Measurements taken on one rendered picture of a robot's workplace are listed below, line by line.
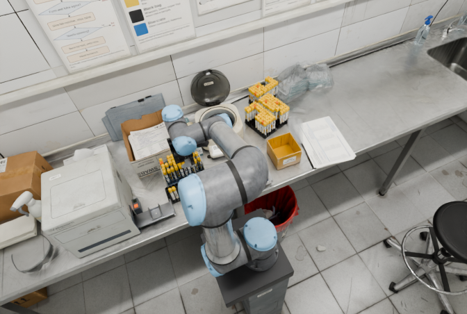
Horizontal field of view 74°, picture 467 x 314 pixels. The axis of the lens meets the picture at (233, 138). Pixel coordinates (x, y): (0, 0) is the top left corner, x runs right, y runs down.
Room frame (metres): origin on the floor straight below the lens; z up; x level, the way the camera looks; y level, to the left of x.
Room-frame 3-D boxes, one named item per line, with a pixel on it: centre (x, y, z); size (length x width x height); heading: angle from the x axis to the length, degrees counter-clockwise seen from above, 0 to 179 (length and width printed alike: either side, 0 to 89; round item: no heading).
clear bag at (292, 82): (1.44, -0.38, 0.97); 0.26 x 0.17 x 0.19; 124
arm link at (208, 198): (0.39, 0.07, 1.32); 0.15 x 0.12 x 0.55; 109
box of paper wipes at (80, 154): (1.01, 0.77, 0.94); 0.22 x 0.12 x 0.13; 112
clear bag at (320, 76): (1.49, -0.56, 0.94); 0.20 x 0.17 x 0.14; 89
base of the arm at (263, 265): (0.44, -0.05, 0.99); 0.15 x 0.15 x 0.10
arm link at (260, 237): (0.43, -0.05, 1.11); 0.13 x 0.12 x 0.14; 109
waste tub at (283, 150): (0.94, -0.25, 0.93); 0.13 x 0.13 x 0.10; 16
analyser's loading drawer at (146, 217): (0.66, 0.41, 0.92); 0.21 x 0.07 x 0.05; 108
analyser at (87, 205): (0.69, 0.62, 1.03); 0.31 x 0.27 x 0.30; 108
